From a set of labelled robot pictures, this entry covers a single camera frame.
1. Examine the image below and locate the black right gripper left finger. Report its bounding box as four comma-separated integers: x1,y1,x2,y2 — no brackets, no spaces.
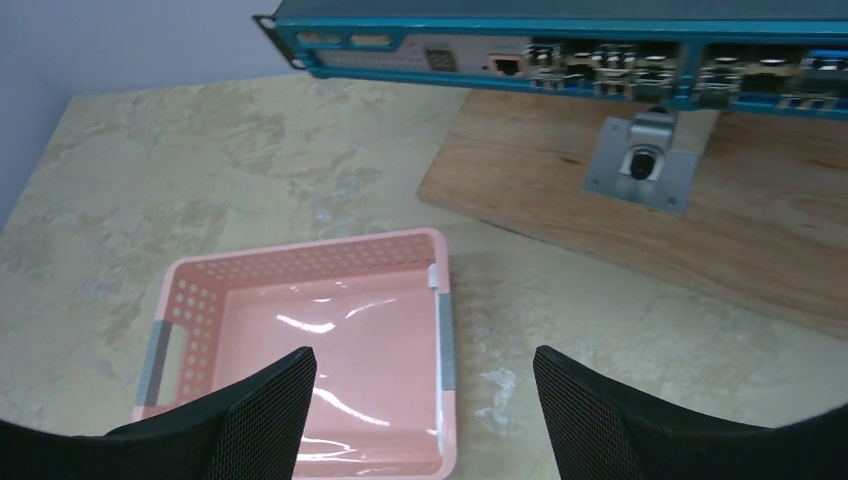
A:
1,347,317,479

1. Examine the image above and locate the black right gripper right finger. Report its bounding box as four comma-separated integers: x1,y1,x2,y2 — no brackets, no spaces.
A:
533,345,847,479

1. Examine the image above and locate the pink plastic basket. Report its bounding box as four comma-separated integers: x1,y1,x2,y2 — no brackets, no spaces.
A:
133,228,458,479

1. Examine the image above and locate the wooden base board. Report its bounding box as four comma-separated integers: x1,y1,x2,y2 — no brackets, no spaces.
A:
417,90,847,338

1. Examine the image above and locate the metal stand bracket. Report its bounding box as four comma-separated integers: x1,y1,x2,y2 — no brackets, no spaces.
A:
582,107,720,216

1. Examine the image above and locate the blue network switch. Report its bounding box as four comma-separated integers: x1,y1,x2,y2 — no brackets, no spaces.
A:
254,0,847,121

